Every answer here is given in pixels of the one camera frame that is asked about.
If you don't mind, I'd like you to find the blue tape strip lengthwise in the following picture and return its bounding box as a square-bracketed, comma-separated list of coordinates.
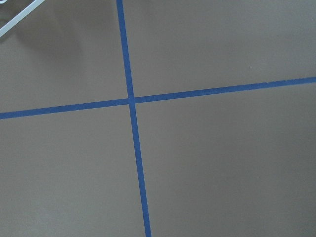
[116, 0, 152, 237]

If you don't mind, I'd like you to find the blue tape strip crosswise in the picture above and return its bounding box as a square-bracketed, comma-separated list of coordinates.
[0, 77, 316, 119]

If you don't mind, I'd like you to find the white wire cup rack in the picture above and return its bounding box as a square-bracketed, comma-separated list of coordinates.
[0, 0, 45, 38]

